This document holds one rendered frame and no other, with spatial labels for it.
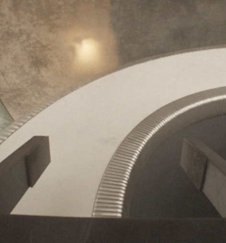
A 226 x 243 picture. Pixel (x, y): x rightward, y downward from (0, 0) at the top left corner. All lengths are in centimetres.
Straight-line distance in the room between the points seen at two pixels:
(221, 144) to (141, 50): 57
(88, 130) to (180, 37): 67
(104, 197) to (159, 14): 78
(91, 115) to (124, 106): 8
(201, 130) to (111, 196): 29
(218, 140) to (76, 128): 36
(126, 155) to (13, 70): 98
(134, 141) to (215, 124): 23
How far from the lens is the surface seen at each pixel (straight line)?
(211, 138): 50
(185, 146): 17
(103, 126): 36
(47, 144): 16
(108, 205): 25
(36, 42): 103
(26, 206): 30
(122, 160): 29
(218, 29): 95
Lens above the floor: 87
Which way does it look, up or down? 51 degrees down
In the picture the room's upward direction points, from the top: 169 degrees counter-clockwise
